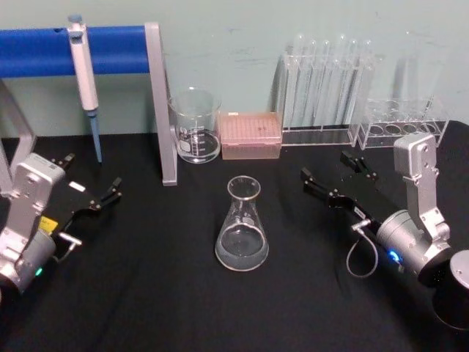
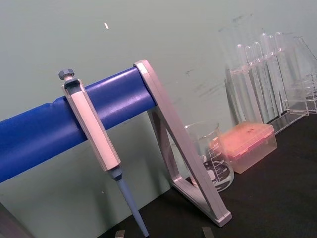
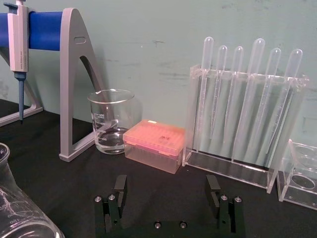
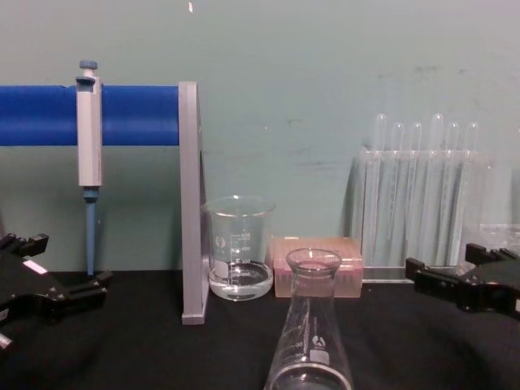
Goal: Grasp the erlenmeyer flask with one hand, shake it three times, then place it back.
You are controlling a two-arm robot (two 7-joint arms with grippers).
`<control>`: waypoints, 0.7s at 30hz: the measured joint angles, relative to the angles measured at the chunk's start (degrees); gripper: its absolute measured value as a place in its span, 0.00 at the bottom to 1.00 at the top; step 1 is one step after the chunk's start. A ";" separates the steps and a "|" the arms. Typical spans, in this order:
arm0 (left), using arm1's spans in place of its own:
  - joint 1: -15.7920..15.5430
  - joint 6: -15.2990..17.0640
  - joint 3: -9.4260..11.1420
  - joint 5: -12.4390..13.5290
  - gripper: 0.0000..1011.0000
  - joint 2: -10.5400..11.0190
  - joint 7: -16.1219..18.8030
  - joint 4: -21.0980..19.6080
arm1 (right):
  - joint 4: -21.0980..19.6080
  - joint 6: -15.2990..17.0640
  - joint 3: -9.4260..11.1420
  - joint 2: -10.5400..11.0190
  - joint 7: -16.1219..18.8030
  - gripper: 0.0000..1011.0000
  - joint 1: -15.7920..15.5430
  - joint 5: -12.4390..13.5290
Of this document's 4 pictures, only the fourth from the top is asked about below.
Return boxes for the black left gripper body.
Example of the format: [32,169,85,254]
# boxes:
[0,246,56,326]

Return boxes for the glass conical flask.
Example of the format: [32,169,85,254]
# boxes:
[265,247,355,390]

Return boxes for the black table cloth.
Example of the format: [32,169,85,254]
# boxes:
[0,266,520,390]

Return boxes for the clear test tube rack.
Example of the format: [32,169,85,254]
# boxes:
[349,147,495,284]

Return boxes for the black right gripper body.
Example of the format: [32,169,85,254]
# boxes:
[457,259,520,319]

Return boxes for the grey stand upright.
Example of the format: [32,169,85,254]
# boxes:
[177,80,210,327]

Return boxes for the glass beaker with water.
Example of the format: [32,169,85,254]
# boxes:
[201,195,277,302]

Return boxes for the grey and blue pipette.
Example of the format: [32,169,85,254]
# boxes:
[76,59,103,278]

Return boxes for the pink pipette tip box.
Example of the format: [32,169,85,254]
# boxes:
[267,236,364,300]

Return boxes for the clear test tube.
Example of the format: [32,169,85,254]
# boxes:
[430,112,444,261]
[445,121,459,261]
[391,121,405,261]
[375,113,388,261]
[409,121,423,261]

